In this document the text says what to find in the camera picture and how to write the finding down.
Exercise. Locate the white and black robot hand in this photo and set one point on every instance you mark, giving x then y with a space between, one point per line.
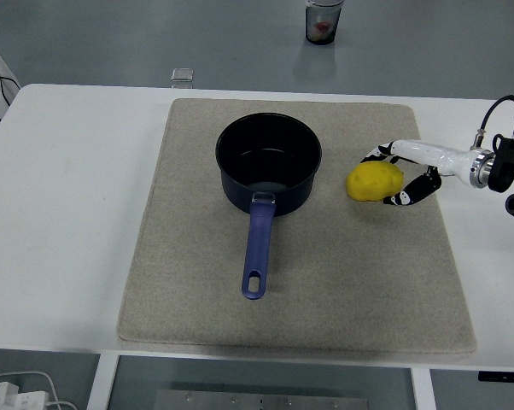
449 162

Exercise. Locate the yellow potato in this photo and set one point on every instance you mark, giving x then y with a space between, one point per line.
372 181

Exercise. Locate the beige fabric mat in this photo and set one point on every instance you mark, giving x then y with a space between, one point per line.
346 277

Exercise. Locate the black bin with clear liner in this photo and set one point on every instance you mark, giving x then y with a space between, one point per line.
323 25

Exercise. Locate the black table control panel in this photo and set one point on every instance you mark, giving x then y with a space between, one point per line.
502 376

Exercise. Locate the white table leg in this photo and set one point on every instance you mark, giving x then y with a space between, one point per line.
101 384
423 390

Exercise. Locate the small clear plastic box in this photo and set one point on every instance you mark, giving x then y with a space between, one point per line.
182 74

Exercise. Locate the grey metal plate with screws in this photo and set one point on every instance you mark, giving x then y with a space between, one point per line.
261 401

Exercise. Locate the white power strip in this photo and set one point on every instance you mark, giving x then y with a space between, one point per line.
24 401

